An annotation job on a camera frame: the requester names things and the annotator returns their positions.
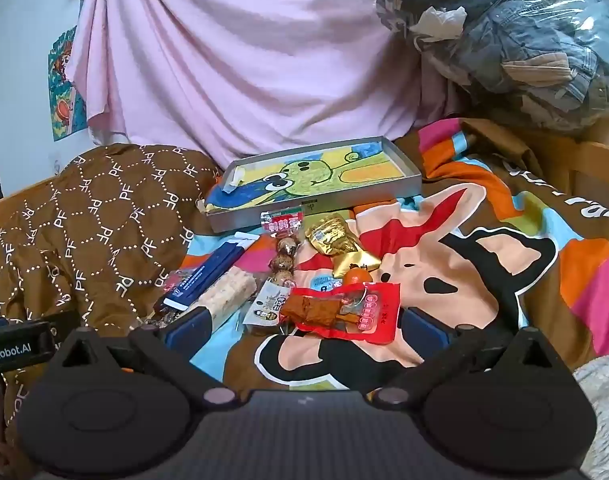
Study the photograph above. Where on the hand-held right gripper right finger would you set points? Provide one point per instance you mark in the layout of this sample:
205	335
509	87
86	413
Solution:
424	334

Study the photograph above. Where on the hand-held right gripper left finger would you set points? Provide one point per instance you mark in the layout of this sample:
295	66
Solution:
187	334

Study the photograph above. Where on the brown snack bar packet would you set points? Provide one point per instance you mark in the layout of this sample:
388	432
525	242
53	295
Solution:
159	310

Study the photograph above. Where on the red tofu snack packet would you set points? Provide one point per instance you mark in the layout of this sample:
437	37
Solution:
374	305

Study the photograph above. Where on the pale nougat bar packet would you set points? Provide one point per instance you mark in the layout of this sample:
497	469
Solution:
229	287

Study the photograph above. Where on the long blue snack packet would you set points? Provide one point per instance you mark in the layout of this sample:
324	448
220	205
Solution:
209	270

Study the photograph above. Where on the white cartoon face packet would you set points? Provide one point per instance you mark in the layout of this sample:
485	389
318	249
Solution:
264	306

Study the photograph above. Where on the small orange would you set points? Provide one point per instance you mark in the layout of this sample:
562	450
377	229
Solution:
357	276

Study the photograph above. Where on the small yellow snack packet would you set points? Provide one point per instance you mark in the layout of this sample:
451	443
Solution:
360	261

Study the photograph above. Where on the light blue candy packet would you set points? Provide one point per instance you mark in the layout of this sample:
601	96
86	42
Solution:
322	280

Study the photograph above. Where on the quail egg packet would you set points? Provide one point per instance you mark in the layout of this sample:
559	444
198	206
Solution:
287	247

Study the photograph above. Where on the gold foil snack packet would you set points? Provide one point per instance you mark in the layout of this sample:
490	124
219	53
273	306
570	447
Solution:
332	235

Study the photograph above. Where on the grey tray with frog drawing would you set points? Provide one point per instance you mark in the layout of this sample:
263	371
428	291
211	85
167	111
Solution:
334	172

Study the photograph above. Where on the colourful printed blanket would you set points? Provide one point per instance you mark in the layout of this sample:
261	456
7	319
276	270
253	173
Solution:
484	260

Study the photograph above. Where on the brown patterned quilt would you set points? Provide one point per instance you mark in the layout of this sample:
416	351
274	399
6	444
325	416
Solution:
84	220

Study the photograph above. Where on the white paper scrap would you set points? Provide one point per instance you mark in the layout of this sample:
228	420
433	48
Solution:
234	178

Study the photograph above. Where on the grey fuzzy cloth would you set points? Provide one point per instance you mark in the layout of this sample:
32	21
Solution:
602	410

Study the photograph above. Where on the pink hanging sheet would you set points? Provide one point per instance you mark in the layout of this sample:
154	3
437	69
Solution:
244	60

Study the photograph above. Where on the clear plastic bag of clothes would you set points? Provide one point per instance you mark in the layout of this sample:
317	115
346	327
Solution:
509	50

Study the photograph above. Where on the wooden bed rail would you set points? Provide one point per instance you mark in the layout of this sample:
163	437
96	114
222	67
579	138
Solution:
599	170
14	212

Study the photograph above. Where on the cartoon wall poster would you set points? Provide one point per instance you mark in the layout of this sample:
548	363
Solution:
64	110

